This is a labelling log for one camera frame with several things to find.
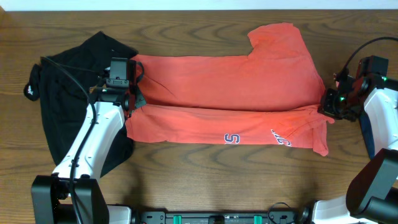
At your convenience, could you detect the black t-shirt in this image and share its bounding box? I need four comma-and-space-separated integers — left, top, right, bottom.
24, 32, 137, 178

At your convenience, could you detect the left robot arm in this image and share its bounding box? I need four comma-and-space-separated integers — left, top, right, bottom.
31, 57, 145, 224

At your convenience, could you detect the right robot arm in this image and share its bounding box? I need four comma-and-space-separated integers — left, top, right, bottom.
310, 55, 397, 223

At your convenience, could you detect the folded blue denim garment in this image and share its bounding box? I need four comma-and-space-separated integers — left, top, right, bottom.
359, 117, 375, 159

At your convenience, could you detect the red orange t-shirt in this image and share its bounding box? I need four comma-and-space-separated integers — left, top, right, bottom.
126, 23, 332, 156

